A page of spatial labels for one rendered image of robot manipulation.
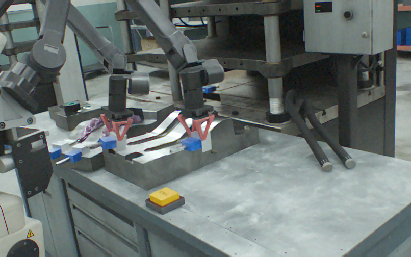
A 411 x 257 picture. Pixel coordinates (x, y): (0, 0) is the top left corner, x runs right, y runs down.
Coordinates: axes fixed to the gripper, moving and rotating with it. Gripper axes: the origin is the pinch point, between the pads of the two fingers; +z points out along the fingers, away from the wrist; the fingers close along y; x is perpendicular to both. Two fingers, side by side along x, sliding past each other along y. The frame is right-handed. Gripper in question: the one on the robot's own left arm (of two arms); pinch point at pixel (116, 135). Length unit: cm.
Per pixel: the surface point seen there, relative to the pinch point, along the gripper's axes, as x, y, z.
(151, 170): -1.2, -19.4, 4.9
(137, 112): -29.4, 32.9, 4.9
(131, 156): -1.0, -8.3, 4.4
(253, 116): -77, 9, 6
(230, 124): -33.8, -18.4, -5.0
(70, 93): -165, 398, 98
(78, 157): 6.6, 13.4, 11.3
